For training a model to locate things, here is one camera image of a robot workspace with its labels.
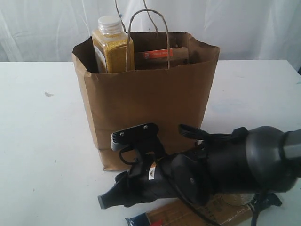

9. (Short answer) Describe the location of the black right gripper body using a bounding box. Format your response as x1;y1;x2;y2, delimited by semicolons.
115;154;213;205

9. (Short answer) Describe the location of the spaghetti package dark blue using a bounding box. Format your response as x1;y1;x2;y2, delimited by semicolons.
124;193;282;226

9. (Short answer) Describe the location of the brown paper shopping bag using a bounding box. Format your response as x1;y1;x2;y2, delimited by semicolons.
72;16;220;171

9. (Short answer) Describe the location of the brown kraft pouch white label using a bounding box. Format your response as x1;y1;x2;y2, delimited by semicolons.
135;47;189;70

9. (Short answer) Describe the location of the yellow millet grain pack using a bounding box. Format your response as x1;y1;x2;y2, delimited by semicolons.
92;16;135;73

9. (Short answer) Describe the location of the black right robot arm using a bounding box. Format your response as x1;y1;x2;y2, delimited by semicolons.
98;123;301;209

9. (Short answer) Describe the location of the white backdrop sheet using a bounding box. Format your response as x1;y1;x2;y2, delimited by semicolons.
0;0;301;68

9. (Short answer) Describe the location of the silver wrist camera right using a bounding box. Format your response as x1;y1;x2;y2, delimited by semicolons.
111;123;159;151

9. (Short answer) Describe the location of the black cable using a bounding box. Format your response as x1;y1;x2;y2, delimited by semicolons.
119;123;271;226

